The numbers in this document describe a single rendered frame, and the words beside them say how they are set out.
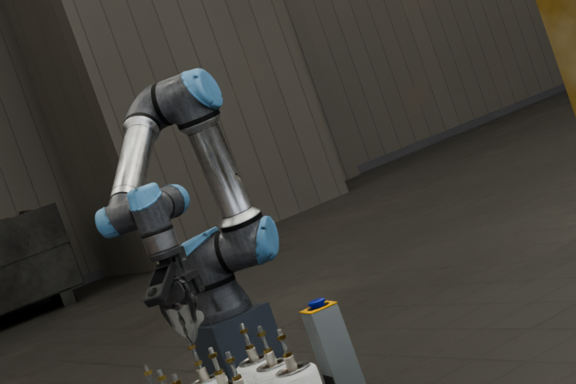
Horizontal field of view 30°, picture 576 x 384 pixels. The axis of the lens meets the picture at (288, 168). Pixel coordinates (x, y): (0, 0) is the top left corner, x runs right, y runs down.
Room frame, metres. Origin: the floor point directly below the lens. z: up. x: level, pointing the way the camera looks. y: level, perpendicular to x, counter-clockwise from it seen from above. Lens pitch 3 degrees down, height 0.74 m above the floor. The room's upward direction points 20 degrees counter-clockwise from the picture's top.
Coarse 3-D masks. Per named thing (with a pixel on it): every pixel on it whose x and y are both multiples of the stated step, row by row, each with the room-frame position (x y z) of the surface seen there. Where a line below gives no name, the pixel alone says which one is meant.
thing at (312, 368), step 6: (312, 366) 2.18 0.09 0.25; (300, 372) 2.15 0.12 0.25; (306, 372) 2.15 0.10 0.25; (312, 372) 2.16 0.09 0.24; (318, 372) 2.19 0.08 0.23; (276, 378) 2.18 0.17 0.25; (282, 378) 2.16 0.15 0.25; (288, 378) 2.15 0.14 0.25; (294, 378) 2.15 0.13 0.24; (300, 378) 2.15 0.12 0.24; (306, 378) 2.15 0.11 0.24; (312, 378) 2.16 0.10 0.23; (318, 378) 2.18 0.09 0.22
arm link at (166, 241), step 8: (168, 232) 2.36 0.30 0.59; (144, 240) 2.36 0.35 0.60; (152, 240) 2.35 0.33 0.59; (160, 240) 2.35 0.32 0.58; (168, 240) 2.35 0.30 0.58; (176, 240) 2.37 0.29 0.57; (152, 248) 2.35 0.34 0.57; (160, 248) 2.35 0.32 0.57; (168, 248) 2.35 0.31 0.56; (152, 256) 2.37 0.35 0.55
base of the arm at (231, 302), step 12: (216, 288) 2.81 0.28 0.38; (228, 288) 2.82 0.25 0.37; (240, 288) 2.86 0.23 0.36; (204, 300) 2.82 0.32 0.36; (216, 300) 2.80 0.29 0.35; (228, 300) 2.81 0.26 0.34; (240, 300) 2.82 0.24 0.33; (204, 312) 2.81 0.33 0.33; (216, 312) 2.81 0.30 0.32; (228, 312) 2.79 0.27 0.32; (240, 312) 2.81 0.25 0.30; (204, 324) 2.82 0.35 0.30
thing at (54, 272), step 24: (24, 216) 7.61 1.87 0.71; (48, 216) 7.66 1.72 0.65; (0, 240) 7.54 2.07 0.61; (24, 240) 7.59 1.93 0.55; (48, 240) 7.64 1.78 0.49; (0, 264) 7.52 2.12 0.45; (24, 264) 7.58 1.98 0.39; (48, 264) 7.62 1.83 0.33; (72, 264) 7.67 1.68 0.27; (0, 288) 7.51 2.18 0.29; (24, 288) 7.56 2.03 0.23; (48, 288) 7.61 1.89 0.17; (0, 312) 7.49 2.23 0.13
